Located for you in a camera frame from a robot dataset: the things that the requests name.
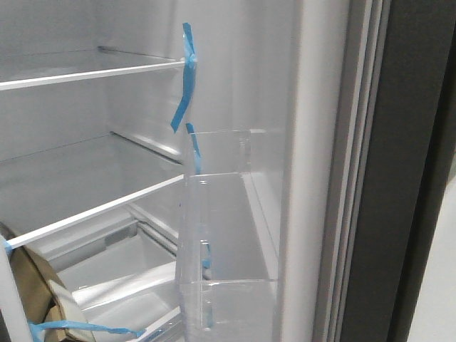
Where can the dark grey fridge door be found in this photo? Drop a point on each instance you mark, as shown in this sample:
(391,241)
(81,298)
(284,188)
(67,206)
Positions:
(351,109)

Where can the clear plastic door bin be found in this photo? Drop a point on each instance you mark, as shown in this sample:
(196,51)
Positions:
(234,300)

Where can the white fridge interior body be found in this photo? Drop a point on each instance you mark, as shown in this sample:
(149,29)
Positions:
(138,107)

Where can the lower glass fridge shelf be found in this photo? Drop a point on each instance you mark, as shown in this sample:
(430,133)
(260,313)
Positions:
(51,190)

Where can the glass fridge shelf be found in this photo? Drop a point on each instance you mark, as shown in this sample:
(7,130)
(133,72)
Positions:
(51,68)
(51,190)

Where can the upper glass fridge shelf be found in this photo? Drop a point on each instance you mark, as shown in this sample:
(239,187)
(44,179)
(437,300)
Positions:
(51,68)

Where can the blue tape on bin top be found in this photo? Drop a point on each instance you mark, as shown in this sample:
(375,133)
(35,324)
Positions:
(195,146)

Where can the long blue tape strip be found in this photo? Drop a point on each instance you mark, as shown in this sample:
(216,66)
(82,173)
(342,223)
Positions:
(188,77)

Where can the blue tape on bin side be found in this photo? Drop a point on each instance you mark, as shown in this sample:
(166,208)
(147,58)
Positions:
(206,254)

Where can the clear crisper drawer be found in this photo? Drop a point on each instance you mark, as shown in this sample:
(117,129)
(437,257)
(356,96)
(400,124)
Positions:
(125,280)

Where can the brown cardboard piece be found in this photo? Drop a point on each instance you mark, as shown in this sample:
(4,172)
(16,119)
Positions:
(44,297)

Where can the blue tape on drawer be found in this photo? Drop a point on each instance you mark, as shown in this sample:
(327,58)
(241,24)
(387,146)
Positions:
(82,326)

